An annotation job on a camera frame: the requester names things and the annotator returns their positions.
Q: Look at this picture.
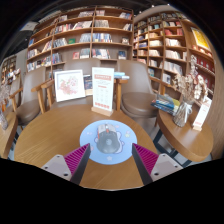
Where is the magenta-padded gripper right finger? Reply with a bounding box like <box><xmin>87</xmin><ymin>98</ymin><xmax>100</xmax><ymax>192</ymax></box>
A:
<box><xmin>131</xmin><ymin>143</ymin><xmax>184</xmax><ymax>186</ymax></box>

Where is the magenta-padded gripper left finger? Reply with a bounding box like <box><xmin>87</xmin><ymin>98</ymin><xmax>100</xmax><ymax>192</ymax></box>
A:
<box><xmin>40</xmin><ymin>143</ymin><xmax>92</xmax><ymax>186</ymax></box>

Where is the grey computer mouse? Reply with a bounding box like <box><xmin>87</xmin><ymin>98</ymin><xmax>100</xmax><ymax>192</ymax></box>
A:
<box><xmin>95</xmin><ymin>123</ymin><xmax>121</xmax><ymax>154</ymax></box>

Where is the round light blue mouse pad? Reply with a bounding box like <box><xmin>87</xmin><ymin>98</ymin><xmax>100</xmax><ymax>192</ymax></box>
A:
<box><xmin>79</xmin><ymin>119</ymin><xmax>138</xmax><ymax>166</ymax></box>

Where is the wooden side table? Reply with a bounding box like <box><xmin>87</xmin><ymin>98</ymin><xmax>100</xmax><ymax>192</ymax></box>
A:
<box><xmin>0</xmin><ymin>111</ymin><xmax>18</xmax><ymax>159</ymax></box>
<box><xmin>156</xmin><ymin>108</ymin><xmax>214</xmax><ymax>168</ymax></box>

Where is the vase with beige dried flowers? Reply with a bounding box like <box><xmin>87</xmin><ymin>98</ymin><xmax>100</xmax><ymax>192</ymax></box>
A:
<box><xmin>171</xmin><ymin>54</ymin><xmax>209</xmax><ymax>128</ymax></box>

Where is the stack of books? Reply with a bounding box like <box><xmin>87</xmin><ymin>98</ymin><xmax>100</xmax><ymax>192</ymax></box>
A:
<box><xmin>150</xmin><ymin>93</ymin><xmax>182</xmax><ymax>117</ymax></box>

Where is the brown padded wooden armchair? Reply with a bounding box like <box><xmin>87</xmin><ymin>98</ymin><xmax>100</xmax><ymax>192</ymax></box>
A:
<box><xmin>8</xmin><ymin>76</ymin><xmax>24</xmax><ymax>113</ymax></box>
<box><xmin>63</xmin><ymin>58</ymin><xmax>103</xmax><ymax>76</ymax></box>
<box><xmin>116</xmin><ymin>59</ymin><xmax>168</xmax><ymax>119</ymax></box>
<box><xmin>14</xmin><ymin>66</ymin><xmax>56</xmax><ymax>126</ymax></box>

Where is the small white table sign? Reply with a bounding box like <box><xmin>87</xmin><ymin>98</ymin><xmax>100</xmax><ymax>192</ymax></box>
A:
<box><xmin>192</xmin><ymin>97</ymin><xmax>213</xmax><ymax>132</ymax></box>

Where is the white framed floral picture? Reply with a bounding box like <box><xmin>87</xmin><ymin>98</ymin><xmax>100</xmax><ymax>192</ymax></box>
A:
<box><xmin>53</xmin><ymin>69</ymin><xmax>87</xmax><ymax>103</ymax></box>

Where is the white sign on wooden base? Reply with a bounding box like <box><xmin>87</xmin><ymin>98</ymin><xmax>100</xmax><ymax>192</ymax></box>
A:
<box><xmin>91</xmin><ymin>66</ymin><xmax>115</xmax><ymax>117</ymax></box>

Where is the dark standing book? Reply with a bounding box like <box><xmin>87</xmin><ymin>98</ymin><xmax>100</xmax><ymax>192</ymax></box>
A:
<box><xmin>83</xmin><ymin>74</ymin><xmax>94</xmax><ymax>97</ymax></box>

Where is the vase with pink dried flowers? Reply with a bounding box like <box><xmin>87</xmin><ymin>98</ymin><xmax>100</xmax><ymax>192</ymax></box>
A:
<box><xmin>0</xmin><ymin>83</ymin><xmax>11</xmax><ymax>131</ymax></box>

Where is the teal book stack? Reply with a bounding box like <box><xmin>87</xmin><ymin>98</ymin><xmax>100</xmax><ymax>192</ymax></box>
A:
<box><xmin>113</xmin><ymin>71</ymin><xmax>130</xmax><ymax>81</ymax></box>

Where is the distant wooden bookshelf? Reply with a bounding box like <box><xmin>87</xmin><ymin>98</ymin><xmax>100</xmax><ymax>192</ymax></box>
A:
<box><xmin>0</xmin><ymin>54</ymin><xmax>21</xmax><ymax>86</ymax></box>

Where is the wooden bookshelf with yellow poster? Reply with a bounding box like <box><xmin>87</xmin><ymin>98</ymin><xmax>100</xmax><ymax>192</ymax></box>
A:
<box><xmin>132</xmin><ymin>11</ymin><xmax>218</xmax><ymax>101</ymax></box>

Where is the white hanging ceiling sign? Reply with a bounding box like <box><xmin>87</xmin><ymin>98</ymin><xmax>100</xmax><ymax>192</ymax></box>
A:
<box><xmin>19</xmin><ymin>21</ymin><xmax>39</xmax><ymax>33</ymax></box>

